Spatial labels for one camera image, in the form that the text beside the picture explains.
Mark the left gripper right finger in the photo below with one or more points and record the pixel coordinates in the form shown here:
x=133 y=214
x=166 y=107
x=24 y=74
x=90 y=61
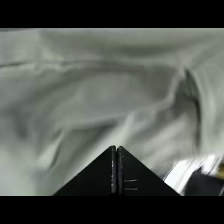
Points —
x=136 y=178

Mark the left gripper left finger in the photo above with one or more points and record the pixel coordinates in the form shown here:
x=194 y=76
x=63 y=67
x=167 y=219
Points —
x=98 y=176

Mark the grey-green shirt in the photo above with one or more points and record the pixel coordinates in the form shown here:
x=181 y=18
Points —
x=100 y=90

